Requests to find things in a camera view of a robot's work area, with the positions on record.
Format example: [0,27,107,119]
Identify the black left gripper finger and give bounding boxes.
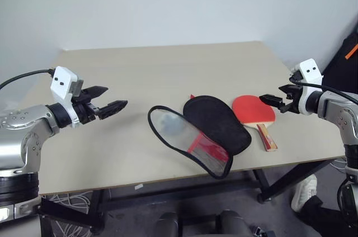
[82,86,109,101]
[97,99,129,120]

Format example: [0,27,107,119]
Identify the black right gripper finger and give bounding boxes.
[278,84,295,95]
[259,94,286,110]

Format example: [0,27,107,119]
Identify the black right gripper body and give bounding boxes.
[279,85,303,114]

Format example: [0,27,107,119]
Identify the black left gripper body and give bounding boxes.
[72,89,101,125]

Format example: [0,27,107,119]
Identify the red table tennis paddle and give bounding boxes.
[231,94,279,153]

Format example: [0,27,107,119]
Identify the grey-blue plastic piece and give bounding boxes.
[159,113,184,133]

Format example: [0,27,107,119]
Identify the red and black paddle case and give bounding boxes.
[147,93,252,181]

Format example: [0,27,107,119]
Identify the black bag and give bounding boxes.
[321,21,358,96]

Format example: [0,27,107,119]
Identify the white sneaker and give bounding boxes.
[290,173,318,213]

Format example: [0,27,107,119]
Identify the black trouser leg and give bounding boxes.
[296,195,358,237]

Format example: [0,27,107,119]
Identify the dark rounded shape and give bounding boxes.
[216,209,253,237]
[154,211,183,237]

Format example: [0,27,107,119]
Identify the small black floor object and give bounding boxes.
[251,225,276,237]

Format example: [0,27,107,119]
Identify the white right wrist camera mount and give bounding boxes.
[290,58,324,115]

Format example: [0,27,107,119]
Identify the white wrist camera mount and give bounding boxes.
[50,66,84,129]
[290,58,324,115]

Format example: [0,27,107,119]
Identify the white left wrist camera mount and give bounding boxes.
[50,66,84,129]

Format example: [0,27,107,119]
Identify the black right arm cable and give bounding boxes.
[289,75,358,106]

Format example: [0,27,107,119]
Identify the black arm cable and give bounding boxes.
[289,75,358,106]
[0,68,56,91]

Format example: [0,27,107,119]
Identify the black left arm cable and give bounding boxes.
[0,68,56,91]

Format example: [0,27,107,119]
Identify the orange strap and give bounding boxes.
[345,43,358,60]

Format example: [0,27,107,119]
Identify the white floor cables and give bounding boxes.
[46,190,95,237]
[331,157,348,174]

